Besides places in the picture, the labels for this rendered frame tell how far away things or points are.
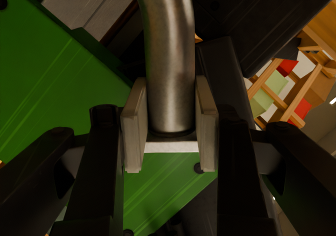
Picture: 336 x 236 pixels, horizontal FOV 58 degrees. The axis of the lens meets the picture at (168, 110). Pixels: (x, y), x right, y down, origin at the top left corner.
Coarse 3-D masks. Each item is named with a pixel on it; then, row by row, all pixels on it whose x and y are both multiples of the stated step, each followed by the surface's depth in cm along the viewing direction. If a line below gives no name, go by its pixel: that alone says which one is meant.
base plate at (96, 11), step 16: (48, 0) 56; (64, 0) 60; (80, 0) 64; (96, 0) 69; (112, 0) 75; (128, 0) 83; (64, 16) 64; (80, 16) 69; (96, 16) 75; (112, 16) 83; (96, 32) 83
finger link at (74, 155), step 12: (120, 108) 16; (120, 132) 13; (72, 144) 12; (84, 144) 12; (120, 144) 13; (72, 156) 12; (120, 156) 13; (60, 168) 12; (72, 168) 12; (60, 180) 12
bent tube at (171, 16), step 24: (144, 0) 16; (168, 0) 16; (144, 24) 17; (168, 24) 16; (192, 24) 17; (144, 48) 18; (168, 48) 17; (192, 48) 17; (168, 72) 17; (192, 72) 18; (168, 96) 18; (192, 96) 18; (168, 120) 18; (192, 120) 19; (168, 144) 18; (192, 144) 18
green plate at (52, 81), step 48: (0, 0) 19; (0, 48) 20; (48, 48) 20; (96, 48) 26; (0, 96) 22; (48, 96) 21; (96, 96) 21; (0, 144) 23; (144, 192) 24; (192, 192) 24
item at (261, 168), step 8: (216, 104) 16; (224, 104) 16; (224, 112) 15; (232, 112) 15; (256, 136) 12; (264, 136) 12; (256, 144) 12; (264, 144) 12; (216, 152) 14; (256, 152) 12; (264, 152) 12; (272, 152) 12; (256, 160) 12; (264, 160) 12; (272, 160) 12; (280, 160) 12; (264, 168) 12; (272, 168) 12; (280, 168) 12; (280, 176) 12
